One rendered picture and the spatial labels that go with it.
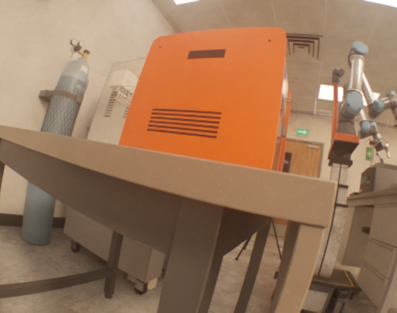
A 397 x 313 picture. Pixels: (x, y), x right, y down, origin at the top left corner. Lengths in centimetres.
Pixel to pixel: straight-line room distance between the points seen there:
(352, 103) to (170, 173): 126
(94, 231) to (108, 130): 65
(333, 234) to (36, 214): 195
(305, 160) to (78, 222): 450
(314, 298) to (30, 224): 188
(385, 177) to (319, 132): 329
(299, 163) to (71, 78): 452
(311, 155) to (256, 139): 464
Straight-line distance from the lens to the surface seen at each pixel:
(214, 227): 19
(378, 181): 214
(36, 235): 172
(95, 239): 146
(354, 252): 251
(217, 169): 16
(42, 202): 165
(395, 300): 158
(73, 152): 27
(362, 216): 248
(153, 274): 127
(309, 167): 505
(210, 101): 55
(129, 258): 127
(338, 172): 157
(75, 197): 31
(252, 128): 49
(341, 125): 147
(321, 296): 147
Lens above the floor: 69
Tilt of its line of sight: 8 degrees up
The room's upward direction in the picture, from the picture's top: 13 degrees clockwise
